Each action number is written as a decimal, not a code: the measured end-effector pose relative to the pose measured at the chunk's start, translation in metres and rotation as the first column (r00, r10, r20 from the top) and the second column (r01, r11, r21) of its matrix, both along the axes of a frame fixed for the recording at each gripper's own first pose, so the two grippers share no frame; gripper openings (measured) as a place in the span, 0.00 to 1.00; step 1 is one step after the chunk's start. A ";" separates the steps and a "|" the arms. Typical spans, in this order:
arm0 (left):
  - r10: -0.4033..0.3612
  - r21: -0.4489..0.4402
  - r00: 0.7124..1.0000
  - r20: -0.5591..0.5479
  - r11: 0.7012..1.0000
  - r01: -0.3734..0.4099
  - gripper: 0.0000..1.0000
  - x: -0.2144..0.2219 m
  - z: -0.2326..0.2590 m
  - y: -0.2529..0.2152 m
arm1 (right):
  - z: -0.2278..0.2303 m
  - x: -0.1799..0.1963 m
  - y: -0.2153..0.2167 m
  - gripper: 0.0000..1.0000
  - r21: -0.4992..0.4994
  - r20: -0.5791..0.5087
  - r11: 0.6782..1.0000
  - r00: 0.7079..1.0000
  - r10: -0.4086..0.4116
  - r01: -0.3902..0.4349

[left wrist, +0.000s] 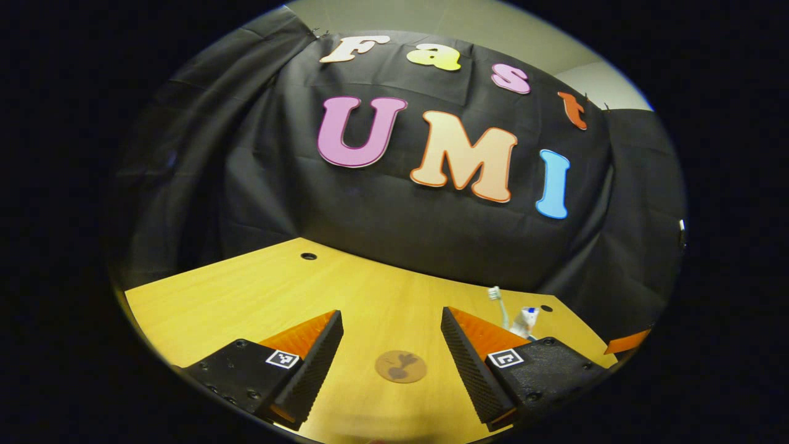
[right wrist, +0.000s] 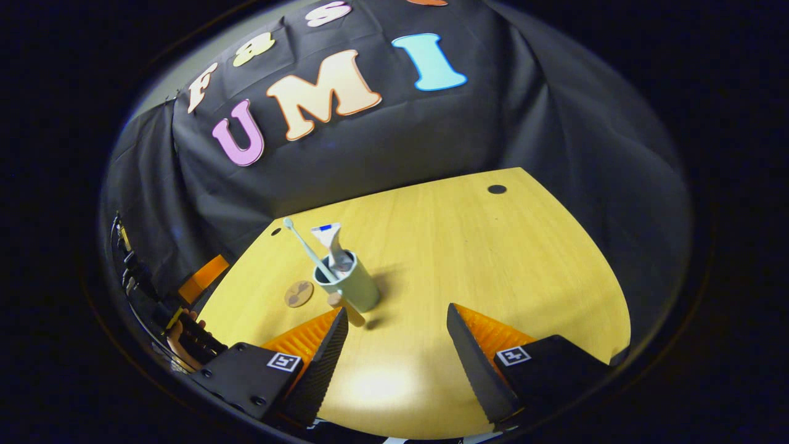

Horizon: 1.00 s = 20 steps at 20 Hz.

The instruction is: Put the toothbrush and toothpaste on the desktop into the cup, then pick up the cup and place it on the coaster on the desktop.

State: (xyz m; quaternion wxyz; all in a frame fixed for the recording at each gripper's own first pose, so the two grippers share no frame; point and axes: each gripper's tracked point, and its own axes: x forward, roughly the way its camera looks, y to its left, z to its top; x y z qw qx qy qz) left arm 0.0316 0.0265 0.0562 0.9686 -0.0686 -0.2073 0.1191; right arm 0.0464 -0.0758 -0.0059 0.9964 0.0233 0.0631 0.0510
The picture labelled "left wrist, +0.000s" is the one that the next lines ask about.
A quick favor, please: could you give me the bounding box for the wooden desktop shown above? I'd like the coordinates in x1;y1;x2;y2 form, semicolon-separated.
123;237;619;444

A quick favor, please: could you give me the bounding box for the white toothpaste tube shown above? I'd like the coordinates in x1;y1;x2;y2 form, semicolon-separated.
510;306;541;340

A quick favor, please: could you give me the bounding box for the black backdrop cloth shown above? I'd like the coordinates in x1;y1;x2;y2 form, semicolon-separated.
105;6;688;346

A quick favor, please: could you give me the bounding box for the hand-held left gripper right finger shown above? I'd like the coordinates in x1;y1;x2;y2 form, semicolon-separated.
440;306;611;432

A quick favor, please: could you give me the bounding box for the pale green toothbrush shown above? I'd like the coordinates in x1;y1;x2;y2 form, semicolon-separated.
488;286;511;331

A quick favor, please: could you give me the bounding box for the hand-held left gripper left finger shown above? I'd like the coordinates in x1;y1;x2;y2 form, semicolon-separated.
179;310;345;431

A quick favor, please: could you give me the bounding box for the round cork coaster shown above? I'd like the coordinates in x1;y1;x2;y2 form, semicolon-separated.
375;350;428;384

